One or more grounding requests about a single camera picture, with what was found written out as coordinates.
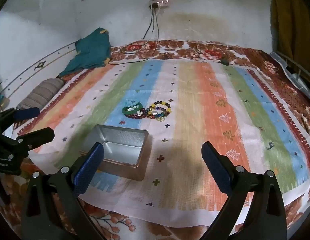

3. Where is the white wall power strip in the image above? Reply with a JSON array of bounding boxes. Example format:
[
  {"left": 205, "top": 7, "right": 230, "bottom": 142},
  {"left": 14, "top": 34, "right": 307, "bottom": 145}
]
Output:
[{"left": 148, "top": 0, "right": 171, "bottom": 9}]

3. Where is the light blue bead bracelet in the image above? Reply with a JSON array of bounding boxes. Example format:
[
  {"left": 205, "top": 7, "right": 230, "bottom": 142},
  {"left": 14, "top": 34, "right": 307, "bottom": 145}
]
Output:
[{"left": 125, "top": 99, "right": 142, "bottom": 108}]

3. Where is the multicolour bead bracelet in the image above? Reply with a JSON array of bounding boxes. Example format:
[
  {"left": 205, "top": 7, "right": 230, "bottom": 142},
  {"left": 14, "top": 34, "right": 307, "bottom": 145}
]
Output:
[{"left": 146, "top": 100, "right": 172, "bottom": 119}]

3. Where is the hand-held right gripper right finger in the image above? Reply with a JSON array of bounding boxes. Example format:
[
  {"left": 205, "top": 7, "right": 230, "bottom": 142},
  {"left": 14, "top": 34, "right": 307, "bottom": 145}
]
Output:
[{"left": 201, "top": 141, "right": 288, "bottom": 240}]

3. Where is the dark red bead bracelet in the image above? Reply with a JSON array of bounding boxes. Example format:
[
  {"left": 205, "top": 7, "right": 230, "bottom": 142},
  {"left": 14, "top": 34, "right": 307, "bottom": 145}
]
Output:
[{"left": 124, "top": 107, "right": 156, "bottom": 121}]

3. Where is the black cable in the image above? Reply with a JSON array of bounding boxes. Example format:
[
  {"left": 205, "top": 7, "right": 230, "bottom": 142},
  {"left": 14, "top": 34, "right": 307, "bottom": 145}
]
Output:
[
  {"left": 142, "top": 7, "right": 155, "bottom": 40},
  {"left": 109, "top": 7, "right": 161, "bottom": 64}
]

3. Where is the yellow curtain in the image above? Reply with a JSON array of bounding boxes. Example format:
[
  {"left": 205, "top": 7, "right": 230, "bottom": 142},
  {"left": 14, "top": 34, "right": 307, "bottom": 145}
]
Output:
[{"left": 270, "top": 0, "right": 310, "bottom": 64}]

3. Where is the green bead bracelet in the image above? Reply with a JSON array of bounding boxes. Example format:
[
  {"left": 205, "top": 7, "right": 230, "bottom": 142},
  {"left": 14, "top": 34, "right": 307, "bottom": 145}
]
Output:
[{"left": 122, "top": 105, "right": 143, "bottom": 117}]

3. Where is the clear plastic bin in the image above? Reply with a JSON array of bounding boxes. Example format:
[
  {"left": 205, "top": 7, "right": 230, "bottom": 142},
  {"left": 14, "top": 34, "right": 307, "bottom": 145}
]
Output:
[{"left": 269, "top": 51, "right": 310, "bottom": 93}]

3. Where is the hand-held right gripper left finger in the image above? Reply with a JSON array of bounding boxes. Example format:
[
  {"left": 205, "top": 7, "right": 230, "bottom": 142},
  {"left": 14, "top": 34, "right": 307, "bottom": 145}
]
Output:
[{"left": 20, "top": 142, "right": 105, "bottom": 240}]

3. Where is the striped woven mat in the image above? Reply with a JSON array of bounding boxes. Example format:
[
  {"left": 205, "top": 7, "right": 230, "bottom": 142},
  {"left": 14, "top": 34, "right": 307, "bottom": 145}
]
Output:
[{"left": 16, "top": 59, "right": 310, "bottom": 222}]

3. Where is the rectangular metal tin box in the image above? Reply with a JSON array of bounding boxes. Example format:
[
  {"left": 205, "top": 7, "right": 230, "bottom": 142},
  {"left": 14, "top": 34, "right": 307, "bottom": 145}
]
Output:
[{"left": 79, "top": 124, "right": 149, "bottom": 182}]

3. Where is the curved metal rail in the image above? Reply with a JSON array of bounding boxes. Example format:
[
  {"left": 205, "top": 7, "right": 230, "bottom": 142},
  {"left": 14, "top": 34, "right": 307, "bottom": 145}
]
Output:
[{"left": 0, "top": 41, "right": 78, "bottom": 98}]

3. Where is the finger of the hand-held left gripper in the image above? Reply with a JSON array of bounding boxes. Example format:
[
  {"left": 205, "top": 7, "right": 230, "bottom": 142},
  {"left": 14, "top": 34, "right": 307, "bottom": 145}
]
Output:
[
  {"left": 0, "top": 106, "right": 41, "bottom": 131},
  {"left": 0, "top": 127, "right": 55, "bottom": 161}
]

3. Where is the teal cloth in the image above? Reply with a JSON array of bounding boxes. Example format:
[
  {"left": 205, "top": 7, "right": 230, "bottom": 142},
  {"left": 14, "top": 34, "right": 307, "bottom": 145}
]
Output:
[{"left": 58, "top": 28, "right": 112, "bottom": 78}]

